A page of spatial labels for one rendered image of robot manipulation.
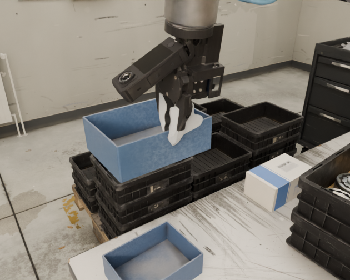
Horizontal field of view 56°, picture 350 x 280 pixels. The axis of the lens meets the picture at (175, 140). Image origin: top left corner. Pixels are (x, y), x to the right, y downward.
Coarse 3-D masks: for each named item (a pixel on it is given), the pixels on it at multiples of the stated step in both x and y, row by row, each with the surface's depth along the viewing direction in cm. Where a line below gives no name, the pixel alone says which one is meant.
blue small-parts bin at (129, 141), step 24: (96, 120) 65; (120, 120) 68; (144, 120) 72; (96, 144) 61; (120, 144) 67; (144, 144) 56; (168, 144) 59; (192, 144) 62; (120, 168) 54; (144, 168) 58
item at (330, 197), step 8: (336, 152) 92; (344, 152) 93; (328, 160) 88; (312, 168) 85; (320, 168) 85; (304, 176) 82; (304, 184) 80; (312, 184) 79; (312, 192) 79; (320, 192) 77; (328, 192) 76; (328, 200) 76; (336, 200) 75; (344, 200) 74; (344, 208) 74
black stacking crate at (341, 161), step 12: (348, 156) 96; (324, 168) 88; (336, 168) 93; (348, 168) 100; (312, 180) 85; (324, 180) 91; (300, 204) 85; (312, 204) 82; (324, 204) 79; (300, 216) 84; (312, 216) 83; (324, 216) 80; (336, 216) 77; (348, 216) 75; (324, 228) 81; (336, 228) 78; (348, 228) 76; (348, 240) 77
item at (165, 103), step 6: (162, 96) 55; (162, 102) 56; (168, 102) 55; (162, 108) 56; (168, 108) 55; (162, 114) 57; (168, 114) 57; (162, 120) 57; (168, 120) 57; (162, 126) 58; (168, 126) 58
